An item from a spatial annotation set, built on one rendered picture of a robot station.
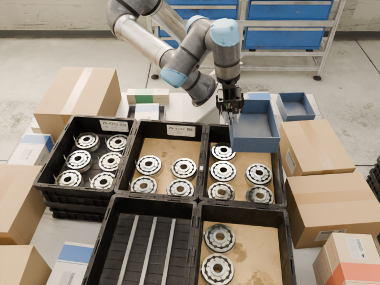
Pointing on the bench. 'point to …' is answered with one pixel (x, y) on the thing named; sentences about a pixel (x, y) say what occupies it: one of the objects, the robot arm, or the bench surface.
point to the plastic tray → (135, 109)
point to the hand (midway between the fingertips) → (231, 120)
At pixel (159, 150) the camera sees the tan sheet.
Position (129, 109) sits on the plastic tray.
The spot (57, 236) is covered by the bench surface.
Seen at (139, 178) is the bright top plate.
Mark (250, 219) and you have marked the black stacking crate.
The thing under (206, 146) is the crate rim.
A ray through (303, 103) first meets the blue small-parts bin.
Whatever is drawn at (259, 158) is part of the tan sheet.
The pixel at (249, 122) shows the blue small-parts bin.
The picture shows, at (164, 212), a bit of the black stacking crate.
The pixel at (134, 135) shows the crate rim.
